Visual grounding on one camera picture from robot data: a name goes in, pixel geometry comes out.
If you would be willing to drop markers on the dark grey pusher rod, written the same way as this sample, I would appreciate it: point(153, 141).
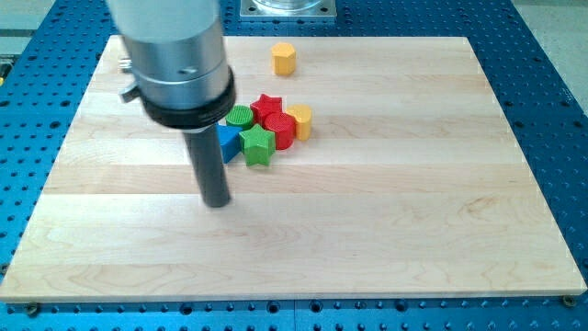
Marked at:
point(204, 150)

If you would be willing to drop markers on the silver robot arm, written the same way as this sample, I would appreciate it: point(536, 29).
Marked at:
point(182, 77)

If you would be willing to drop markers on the yellow hexagon block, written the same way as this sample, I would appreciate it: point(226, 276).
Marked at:
point(283, 58)

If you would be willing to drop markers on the blue block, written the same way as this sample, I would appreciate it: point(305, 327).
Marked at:
point(229, 139)

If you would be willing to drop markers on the green cylinder block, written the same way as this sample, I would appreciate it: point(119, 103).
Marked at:
point(240, 116)

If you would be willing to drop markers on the green star block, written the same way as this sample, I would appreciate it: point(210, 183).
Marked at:
point(258, 145)

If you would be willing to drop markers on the red star block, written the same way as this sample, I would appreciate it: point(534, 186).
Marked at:
point(264, 106)

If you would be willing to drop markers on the red cylinder block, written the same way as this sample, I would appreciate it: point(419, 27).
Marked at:
point(283, 126)

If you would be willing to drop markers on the light wooden board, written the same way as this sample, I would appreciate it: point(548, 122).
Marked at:
point(412, 184)

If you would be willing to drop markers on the blue perforated table plate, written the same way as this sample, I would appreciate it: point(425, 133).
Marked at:
point(46, 85)

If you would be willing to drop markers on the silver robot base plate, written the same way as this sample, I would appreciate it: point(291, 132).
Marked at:
point(275, 9)

